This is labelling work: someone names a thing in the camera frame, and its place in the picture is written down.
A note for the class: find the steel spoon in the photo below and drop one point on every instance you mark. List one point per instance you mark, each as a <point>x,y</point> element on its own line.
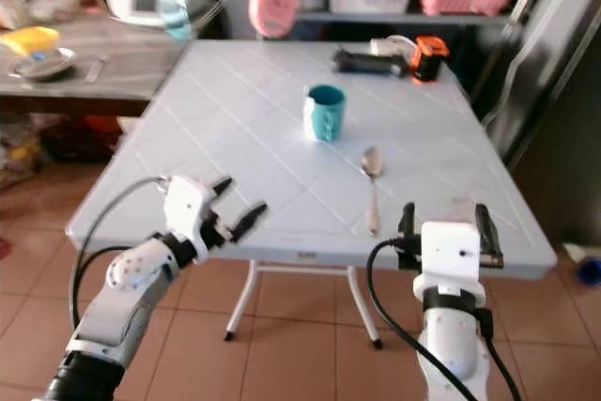
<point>373,163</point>

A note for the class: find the round steel plate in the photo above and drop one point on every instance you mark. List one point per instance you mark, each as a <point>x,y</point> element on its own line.
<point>42,65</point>

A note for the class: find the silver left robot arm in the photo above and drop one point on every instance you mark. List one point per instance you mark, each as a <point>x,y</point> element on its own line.
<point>131,293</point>

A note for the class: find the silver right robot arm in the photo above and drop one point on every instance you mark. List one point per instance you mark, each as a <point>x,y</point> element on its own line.
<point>455,345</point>

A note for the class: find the white plastic folding table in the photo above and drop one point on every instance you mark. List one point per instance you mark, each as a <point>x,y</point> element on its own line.
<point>244,119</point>

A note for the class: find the patterned storage bag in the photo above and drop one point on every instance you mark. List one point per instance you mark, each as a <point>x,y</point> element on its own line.
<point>21,152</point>

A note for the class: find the blue round object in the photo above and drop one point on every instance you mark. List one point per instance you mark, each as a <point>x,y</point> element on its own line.
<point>590,271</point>

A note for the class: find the teal ceramic mug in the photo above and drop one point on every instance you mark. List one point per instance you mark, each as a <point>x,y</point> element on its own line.
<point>327,115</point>

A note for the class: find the grey wood-grain counter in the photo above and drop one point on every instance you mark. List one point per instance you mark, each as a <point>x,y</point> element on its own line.
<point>141,72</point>

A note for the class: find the long black device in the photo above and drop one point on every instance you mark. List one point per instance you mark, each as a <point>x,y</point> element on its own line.
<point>368,63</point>

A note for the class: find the orange and black device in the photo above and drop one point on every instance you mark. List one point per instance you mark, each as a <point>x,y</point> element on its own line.
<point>430,57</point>

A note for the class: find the dark grey refrigerator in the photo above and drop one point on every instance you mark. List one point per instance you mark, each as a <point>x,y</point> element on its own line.
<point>554,72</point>

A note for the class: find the steel fork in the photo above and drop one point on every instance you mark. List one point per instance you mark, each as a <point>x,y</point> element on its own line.
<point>96,69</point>

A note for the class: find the small white device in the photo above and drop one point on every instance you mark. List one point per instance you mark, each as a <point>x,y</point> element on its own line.
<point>392,43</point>

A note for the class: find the pink round hanging object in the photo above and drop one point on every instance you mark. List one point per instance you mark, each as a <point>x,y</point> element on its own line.
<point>272,7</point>

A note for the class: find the yellow plastic bowl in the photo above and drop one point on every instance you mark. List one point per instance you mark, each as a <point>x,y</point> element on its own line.
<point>30,39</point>

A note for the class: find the dark shelf board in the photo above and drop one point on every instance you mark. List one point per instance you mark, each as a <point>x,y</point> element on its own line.
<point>404,18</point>

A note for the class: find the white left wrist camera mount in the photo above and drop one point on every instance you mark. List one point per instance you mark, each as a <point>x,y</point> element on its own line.
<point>186,208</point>

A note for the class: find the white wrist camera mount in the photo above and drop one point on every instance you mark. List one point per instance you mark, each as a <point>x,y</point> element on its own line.
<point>451,255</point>
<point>186,208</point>

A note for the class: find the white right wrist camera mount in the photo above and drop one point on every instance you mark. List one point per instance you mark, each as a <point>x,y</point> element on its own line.
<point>451,255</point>

